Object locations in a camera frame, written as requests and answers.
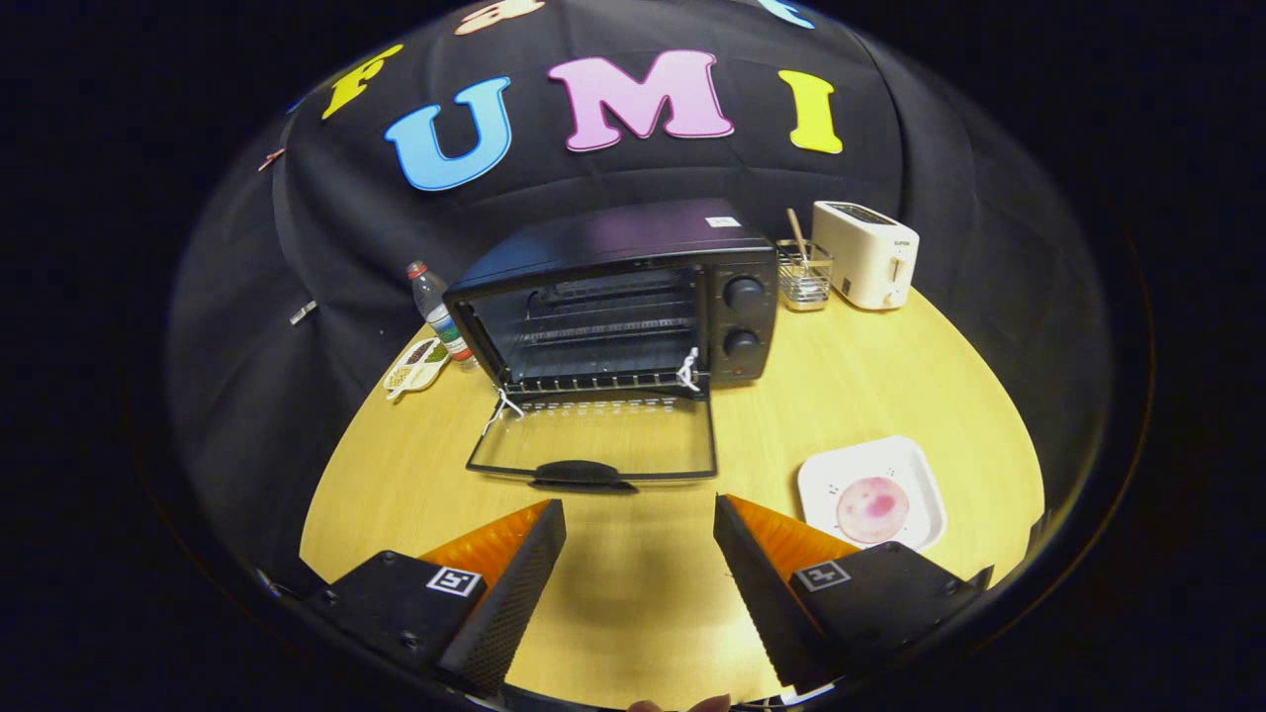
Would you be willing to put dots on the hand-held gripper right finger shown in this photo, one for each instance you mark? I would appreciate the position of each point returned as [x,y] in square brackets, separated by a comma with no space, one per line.
[762,603]

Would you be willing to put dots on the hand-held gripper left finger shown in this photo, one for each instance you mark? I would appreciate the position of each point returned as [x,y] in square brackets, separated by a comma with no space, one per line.
[509,603]

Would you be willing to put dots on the white square plate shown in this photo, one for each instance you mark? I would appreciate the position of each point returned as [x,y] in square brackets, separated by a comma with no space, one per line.
[821,485]

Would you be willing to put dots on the pink round food slice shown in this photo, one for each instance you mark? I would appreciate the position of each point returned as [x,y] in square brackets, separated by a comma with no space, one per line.
[872,509]

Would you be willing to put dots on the glass toaster oven door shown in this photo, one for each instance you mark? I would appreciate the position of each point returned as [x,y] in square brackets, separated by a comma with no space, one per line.
[584,475]

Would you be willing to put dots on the black toaster oven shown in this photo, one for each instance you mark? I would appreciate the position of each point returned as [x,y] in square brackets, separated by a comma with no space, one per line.
[613,237]

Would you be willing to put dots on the black oven knob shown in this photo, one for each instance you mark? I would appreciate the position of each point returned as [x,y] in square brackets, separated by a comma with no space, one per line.
[743,292]
[741,343]

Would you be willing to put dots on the white toaster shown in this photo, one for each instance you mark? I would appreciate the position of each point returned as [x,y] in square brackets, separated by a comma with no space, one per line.
[870,257]

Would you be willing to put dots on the small dish of beans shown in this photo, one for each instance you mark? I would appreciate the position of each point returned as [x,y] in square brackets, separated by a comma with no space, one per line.
[415,366]

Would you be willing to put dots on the clear plastic bottle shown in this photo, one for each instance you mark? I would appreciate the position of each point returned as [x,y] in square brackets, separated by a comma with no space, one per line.
[435,311]

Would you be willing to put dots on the silver clip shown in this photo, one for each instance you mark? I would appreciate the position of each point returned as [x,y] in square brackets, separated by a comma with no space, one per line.
[303,312]

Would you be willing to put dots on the wooden utensil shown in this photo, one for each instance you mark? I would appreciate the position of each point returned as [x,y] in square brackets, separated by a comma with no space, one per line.
[795,227]

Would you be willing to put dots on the black backdrop cloth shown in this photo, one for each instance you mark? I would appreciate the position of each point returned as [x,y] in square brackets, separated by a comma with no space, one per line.
[297,247]

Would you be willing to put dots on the reddish clip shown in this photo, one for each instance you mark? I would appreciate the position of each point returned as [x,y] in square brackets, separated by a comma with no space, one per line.
[272,158]

